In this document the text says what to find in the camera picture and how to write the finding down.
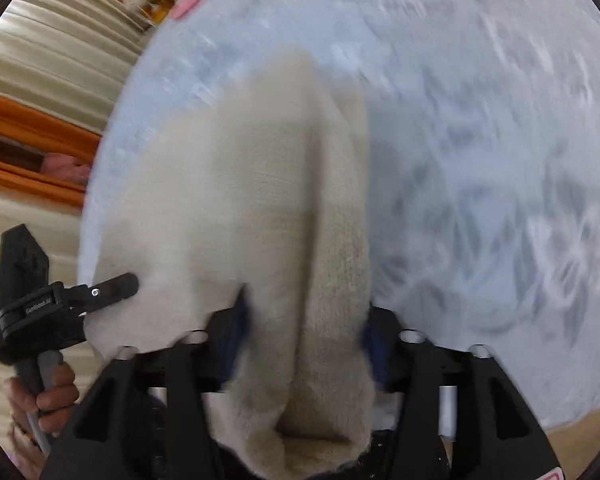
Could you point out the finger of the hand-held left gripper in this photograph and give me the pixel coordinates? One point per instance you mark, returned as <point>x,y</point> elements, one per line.
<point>112,291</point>

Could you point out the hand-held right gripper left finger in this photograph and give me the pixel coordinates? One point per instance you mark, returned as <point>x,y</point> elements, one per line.
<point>237,332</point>

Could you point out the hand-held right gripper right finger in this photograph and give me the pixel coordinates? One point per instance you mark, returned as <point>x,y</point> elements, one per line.
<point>372,347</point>

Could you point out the cream sweater with black hearts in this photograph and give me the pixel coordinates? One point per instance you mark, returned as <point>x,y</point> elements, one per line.
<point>260,200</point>

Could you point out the person's left hand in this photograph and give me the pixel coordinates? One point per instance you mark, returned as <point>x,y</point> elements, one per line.
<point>60,392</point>

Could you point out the cream pleated curtain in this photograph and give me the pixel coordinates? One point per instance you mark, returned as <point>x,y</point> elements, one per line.
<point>25,260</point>
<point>65,50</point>

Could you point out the dark sparkly pants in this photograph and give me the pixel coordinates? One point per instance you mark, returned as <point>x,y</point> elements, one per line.
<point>395,452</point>

